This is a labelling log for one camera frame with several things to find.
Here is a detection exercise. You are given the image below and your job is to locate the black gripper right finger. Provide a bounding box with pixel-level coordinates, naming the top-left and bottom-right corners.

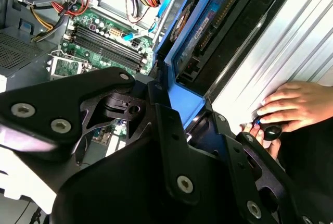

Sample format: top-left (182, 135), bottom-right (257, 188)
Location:
top-left (187, 104), bottom-right (326, 224)

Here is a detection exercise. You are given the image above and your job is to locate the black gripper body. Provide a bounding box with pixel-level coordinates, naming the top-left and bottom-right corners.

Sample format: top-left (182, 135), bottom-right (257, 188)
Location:
top-left (49, 119), bottom-right (244, 224)

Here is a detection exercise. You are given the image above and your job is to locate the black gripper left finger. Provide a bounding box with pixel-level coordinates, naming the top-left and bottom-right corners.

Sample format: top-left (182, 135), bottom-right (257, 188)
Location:
top-left (0, 67), bottom-right (201, 206)

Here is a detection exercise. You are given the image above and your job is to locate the round black tool blue ring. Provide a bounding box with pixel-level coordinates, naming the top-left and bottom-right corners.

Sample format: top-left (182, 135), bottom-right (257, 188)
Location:
top-left (253, 119), bottom-right (284, 142)

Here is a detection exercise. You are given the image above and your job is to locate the hard disk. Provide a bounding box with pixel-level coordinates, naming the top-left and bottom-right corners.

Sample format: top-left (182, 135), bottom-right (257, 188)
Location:
top-left (152, 0), bottom-right (263, 132)

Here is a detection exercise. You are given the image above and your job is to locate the person's left hand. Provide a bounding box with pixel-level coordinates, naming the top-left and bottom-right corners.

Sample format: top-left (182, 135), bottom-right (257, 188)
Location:
top-left (241, 122), bottom-right (282, 160)

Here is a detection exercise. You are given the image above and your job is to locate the person's right hand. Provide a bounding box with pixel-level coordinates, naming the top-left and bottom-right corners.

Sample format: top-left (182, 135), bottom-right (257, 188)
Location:
top-left (256, 82), bottom-right (333, 133)

